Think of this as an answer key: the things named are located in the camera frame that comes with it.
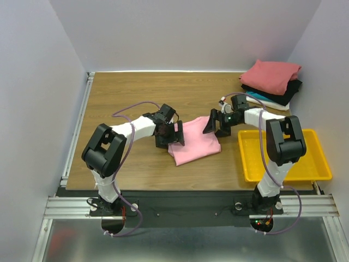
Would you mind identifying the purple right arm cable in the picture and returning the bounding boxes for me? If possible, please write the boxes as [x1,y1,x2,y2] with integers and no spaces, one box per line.
[225,93,302,236]

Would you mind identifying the light pink t-shirt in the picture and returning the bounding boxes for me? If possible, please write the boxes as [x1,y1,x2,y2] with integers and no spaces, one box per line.
[168,116,221,166]

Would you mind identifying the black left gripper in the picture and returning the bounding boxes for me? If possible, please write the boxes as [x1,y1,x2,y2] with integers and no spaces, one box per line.
[156,121,185,150]

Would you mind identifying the yellow plastic tray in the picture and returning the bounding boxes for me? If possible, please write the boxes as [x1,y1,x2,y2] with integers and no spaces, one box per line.
[238,129,332,182]

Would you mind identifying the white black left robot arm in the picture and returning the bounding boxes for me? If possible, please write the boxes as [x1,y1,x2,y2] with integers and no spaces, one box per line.
[81,104,185,215]

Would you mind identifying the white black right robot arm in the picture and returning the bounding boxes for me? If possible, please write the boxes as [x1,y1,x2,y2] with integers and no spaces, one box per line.
[202,92,306,213]

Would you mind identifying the folded teal t-shirt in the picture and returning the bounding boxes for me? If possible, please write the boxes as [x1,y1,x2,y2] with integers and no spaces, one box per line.
[246,91,273,102]

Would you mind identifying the aluminium left side rail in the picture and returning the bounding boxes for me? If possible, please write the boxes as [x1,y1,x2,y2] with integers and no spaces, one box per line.
[59,72,95,187]

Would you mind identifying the folded black t-shirt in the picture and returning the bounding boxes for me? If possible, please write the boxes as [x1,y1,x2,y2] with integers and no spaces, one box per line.
[240,79,303,107]

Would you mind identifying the folded salmon red t-shirt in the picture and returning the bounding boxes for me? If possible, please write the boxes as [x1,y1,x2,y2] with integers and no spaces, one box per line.
[239,59,302,96]

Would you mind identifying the aluminium front frame rail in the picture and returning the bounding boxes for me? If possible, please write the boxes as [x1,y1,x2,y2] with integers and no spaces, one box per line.
[44,195,339,219]

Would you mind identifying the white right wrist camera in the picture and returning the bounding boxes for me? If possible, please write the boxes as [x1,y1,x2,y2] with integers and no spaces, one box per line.
[219,97,233,114]

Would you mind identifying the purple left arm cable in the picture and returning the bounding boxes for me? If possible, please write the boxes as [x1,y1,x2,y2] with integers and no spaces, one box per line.
[111,101,161,237]

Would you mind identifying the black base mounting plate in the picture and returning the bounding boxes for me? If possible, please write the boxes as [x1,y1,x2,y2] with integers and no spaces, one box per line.
[56,189,284,229]

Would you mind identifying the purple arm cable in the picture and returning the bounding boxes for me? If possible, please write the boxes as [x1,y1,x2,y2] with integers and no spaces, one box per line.
[111,101,161,237]
[225,93,302,236]

